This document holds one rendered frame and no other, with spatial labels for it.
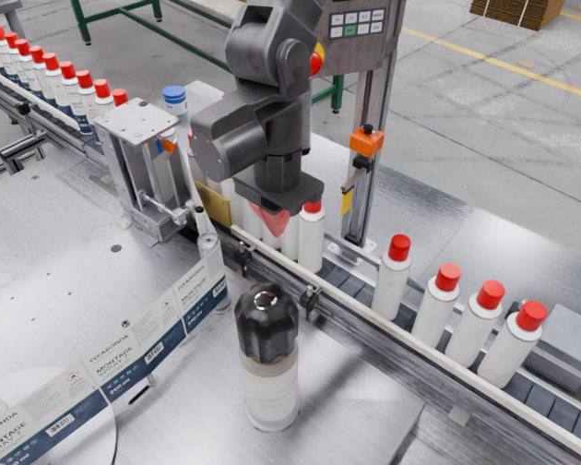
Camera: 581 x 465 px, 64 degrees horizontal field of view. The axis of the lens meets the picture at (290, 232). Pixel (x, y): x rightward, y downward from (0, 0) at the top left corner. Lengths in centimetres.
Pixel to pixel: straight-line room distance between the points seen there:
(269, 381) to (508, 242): 75
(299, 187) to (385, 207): 68
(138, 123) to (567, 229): 219
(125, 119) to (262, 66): 56
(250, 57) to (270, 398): 46
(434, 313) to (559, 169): 232
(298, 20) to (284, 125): 10
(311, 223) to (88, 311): 47
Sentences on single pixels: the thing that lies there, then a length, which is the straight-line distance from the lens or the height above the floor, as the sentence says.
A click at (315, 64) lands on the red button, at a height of 133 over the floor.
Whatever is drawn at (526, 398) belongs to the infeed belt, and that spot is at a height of 88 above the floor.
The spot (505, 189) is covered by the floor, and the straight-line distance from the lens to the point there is 278.
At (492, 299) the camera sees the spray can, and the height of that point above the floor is 108.
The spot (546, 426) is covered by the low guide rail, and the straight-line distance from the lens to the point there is 88.
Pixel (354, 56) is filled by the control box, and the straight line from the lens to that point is 78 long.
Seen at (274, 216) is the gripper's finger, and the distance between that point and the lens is 57.
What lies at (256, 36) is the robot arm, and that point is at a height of 146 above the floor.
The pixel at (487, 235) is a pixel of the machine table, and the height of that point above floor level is 83.
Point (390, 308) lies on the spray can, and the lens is 90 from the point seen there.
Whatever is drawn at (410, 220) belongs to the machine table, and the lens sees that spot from 120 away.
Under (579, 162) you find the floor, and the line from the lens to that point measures 318.
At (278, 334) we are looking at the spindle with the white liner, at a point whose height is 115.
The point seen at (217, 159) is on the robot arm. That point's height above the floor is 137.
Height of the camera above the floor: 165
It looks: 46 degrees down
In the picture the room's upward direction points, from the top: straight up
